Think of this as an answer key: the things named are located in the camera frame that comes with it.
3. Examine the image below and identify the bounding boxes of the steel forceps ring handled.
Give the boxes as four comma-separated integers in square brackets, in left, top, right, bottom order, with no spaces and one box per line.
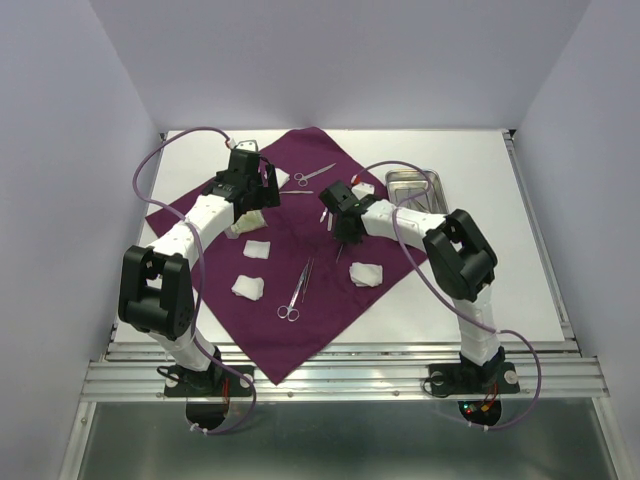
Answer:
[395,188,424,198]

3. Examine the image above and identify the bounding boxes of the stainless steel instrument tray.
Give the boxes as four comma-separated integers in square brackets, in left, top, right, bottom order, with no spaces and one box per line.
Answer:
[385,169,449,215]

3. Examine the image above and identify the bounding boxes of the thin steel probe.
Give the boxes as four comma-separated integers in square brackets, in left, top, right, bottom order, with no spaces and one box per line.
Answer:
[335,243,345,264]

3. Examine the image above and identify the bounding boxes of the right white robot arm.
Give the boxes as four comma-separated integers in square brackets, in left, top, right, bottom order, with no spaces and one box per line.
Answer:
[319,181,501,390]

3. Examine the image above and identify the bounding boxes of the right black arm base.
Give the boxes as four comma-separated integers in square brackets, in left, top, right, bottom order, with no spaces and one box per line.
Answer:
[421,347,520,398]

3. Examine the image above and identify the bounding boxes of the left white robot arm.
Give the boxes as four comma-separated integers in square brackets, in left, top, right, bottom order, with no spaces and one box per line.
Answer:
[117,149,280,394]

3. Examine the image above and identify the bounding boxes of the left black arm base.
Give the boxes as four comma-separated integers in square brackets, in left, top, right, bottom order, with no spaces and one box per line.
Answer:
[156,363,251,398]

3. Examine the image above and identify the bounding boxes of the purple surgical drape cloth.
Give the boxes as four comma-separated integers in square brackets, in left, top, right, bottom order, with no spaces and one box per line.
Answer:
[144,126,431,386]

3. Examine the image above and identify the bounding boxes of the white gauze pad top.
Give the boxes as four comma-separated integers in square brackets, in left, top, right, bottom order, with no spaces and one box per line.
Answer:
[275,168,290,188]

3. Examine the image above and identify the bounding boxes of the white gauze pad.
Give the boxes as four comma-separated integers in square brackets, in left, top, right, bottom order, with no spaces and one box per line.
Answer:
[275,168,290,188]
[243,240,271,260]
[349,262,383,288]
[231,275,265,301]

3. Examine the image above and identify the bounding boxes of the steel scissors top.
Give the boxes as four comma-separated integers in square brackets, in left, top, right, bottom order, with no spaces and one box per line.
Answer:
[294,163,335,187]

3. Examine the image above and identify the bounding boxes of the steel scissors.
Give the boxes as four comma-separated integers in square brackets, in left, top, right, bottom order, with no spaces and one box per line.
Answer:
[294,163,335,187]
[277,265,306,322]

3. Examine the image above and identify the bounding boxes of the white gauze pad upper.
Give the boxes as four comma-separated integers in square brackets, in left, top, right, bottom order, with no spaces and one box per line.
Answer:
[243,240,271,260]

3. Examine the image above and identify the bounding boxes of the white gauze pad right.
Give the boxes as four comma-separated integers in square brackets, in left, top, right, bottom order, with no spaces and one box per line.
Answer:
[349,262,383,288]

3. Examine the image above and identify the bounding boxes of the white gauze pad lower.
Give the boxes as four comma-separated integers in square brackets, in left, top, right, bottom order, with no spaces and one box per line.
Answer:
[231,275,265,301]

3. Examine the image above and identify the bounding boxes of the steel scissors bottom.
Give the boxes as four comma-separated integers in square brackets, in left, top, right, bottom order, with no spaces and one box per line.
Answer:
[277,265,306,322]

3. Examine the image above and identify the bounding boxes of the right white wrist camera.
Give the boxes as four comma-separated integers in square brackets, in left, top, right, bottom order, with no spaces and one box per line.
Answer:
[351,182,375,200]

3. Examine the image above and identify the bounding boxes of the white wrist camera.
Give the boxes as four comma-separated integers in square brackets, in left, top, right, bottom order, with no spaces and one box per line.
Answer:
[351,182,375,200]
[229,139,260,152]

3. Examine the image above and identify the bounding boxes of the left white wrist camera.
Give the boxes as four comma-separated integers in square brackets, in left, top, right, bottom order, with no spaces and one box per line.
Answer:
[229,139,260,152]

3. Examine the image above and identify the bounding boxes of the aluminium frame rail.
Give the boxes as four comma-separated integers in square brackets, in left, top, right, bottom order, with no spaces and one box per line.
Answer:
[80,340,609,402]

